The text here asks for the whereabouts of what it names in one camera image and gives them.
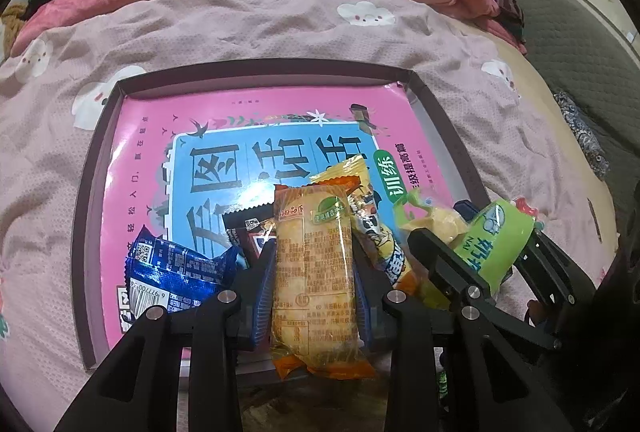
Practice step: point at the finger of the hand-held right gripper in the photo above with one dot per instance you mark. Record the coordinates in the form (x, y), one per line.
(555, 277)
(435, 257)

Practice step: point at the blue cookie packet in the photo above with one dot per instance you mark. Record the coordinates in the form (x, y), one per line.
(175, 269)

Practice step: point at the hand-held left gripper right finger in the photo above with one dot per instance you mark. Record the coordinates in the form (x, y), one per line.
(369, 317)

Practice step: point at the lilac printed bed sheet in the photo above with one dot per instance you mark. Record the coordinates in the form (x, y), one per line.
(300, 22)

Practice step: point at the pink book with blue title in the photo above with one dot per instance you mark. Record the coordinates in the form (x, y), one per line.
(150, 162)

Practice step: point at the brown chocolate bar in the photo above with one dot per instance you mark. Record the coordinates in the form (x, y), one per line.
(247, 224)

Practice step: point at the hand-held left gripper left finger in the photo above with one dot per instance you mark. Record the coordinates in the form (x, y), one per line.
(261, 312)

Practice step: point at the yellow snack packet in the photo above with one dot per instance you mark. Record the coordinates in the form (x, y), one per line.
(375, 222)

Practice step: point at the brown plush fabric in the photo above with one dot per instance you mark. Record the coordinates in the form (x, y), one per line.
(12, 25)

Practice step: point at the striped clothes pile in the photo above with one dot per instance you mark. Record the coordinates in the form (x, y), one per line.
(510, 12)

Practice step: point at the orange rice cracker packet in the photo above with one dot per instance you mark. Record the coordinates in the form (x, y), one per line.
(312, 262)

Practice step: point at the blue patterned cloth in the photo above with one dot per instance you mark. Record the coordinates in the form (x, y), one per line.
(582, 137)

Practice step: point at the dark shallow cardboard box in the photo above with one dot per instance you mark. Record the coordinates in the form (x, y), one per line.
(92, 212)

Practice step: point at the light green pastry packet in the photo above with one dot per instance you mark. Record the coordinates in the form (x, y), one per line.
(492, 247)

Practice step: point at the beige mattress cover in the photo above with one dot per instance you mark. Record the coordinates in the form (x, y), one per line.
(540, 87)

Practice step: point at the grey quilted headboard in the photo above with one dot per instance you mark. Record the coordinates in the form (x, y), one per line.
(565, 27)

